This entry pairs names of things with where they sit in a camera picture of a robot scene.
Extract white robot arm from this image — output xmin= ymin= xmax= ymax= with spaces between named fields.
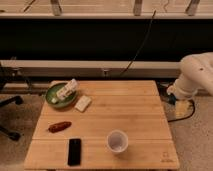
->
xmin=167 ymin=52 xmax=213 ymax=119

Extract white rectangular sponge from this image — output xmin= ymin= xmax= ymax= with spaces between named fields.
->
xmin=75 ymin=95 xmax=91 ymax=112

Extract white block in bowl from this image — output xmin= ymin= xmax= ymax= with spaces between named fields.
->
xmin=56 ymin=79 xmax=78 ymax=100

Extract black smartphone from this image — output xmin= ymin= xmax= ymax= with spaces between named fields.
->
xmin=68 ymin=138 xmax=81 ymax=166

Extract red sausage toy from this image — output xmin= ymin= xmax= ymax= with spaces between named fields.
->
xmin=48 ymin=121 xmax=72 ymax=133

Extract green bowl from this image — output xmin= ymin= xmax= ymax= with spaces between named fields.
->
xmin=45 ymin=82 xmax=77 ymax=109

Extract black floor cable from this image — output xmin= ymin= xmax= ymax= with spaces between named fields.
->
xmin=159 ymin=83 xmax=197 ymax=123

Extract black hanging cable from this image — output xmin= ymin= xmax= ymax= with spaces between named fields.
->
xmin=119 ymin=9 xmax=157 ymax=78

